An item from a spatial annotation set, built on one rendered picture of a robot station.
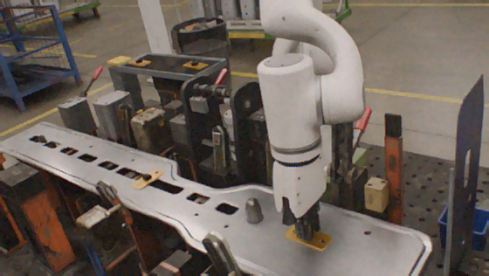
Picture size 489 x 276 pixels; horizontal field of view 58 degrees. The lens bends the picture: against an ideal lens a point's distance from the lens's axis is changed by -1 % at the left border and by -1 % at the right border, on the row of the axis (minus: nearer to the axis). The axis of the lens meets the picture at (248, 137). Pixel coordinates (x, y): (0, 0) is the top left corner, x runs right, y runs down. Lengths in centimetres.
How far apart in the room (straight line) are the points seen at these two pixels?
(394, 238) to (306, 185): 20
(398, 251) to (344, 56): 35
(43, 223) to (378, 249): 92
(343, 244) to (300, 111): 28
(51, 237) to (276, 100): 91
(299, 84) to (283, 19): 13
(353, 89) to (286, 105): 10
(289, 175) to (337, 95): 15
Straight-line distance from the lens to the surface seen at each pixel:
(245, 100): 106
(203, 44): 382
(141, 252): 129
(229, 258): 74
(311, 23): 71
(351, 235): 85
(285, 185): 73
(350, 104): 67
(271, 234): 87
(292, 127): 68
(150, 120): 128
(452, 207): 58
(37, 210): 135
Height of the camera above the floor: 156
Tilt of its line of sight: 27 degrees down
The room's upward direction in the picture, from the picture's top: 11 degrees counter-clockwise
